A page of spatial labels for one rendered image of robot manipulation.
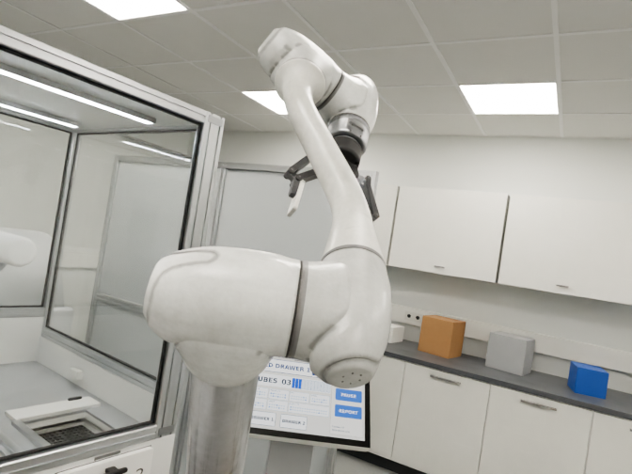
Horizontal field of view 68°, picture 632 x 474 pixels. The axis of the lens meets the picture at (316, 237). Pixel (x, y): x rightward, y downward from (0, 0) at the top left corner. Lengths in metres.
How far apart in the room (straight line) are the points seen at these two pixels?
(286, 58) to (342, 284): 0.52
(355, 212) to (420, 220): 3.33
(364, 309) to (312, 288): 0.07
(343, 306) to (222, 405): 0.24
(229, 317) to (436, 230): 3.52
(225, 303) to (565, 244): 3.47
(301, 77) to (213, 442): 0.65
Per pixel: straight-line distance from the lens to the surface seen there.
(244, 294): 0.58
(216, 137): 1.60
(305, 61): 0.96
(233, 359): 0.62
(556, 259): 3.89
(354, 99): 1.02
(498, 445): 3.73
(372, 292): 0.62
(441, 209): 4.04
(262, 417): 1.76
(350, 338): 0.58
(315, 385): 1.82
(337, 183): 0.80
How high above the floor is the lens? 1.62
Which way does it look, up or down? 1 degrees up
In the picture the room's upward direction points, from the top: 9 degrees clockwise
